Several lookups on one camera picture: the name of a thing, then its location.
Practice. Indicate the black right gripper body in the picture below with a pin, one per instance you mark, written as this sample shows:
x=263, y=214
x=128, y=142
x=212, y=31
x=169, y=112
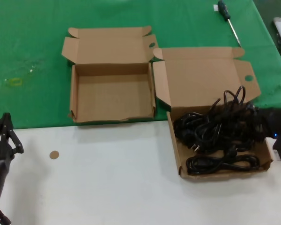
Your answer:
x=269, y=122

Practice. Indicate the white tape piece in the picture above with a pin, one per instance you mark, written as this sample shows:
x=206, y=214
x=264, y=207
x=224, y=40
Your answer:
x=215, y=8

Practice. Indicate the round brown cardboard disc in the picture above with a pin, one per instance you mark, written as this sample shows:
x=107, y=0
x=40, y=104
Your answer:
x=54, y=155

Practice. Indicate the green table cloth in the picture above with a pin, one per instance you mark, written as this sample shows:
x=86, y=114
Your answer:
x=25, y=35

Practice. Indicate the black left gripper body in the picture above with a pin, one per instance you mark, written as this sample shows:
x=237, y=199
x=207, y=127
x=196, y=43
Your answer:
x=0, y=168

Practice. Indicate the open brown cardboard box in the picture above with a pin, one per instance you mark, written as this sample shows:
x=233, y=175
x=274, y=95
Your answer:
x=112, y=93
x=201, y=70

